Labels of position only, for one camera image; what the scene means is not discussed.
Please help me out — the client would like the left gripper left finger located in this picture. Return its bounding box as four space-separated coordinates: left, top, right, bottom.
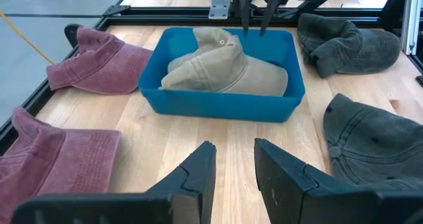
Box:
11 140 217 224

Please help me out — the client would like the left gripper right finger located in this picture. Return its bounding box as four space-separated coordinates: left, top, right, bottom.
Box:
253 137 423 224

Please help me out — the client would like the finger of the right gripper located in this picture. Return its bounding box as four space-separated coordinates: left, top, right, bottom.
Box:
259 0 282 38
238 0 252 37

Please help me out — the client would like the beige baseball cap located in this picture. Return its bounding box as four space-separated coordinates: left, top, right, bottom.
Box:
158 26 289 98

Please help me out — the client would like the blue plastic bin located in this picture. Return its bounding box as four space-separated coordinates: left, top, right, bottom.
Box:
137 26 307 124

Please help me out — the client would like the dark grey baseball cap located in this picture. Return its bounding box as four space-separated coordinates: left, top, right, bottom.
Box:
323 93 423 194
296 13 401 79

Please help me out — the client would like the maroon baseball cap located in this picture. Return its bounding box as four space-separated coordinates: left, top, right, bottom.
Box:
46 25 153 96
0 106 122 224

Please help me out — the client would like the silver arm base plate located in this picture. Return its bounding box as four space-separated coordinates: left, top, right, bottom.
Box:
208 0 231 20

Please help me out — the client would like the black aluminium table frame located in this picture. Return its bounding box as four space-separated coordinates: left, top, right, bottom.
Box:
0 0 423 155

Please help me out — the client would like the silver aluminium extrusion post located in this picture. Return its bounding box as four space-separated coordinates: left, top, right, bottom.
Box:
401 0 423 56

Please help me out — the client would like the black frame bracket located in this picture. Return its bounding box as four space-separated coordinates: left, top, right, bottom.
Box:
64 23 83 49

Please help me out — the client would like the yellow hanging cord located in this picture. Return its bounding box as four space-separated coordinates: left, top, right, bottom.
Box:
0 11 56 65

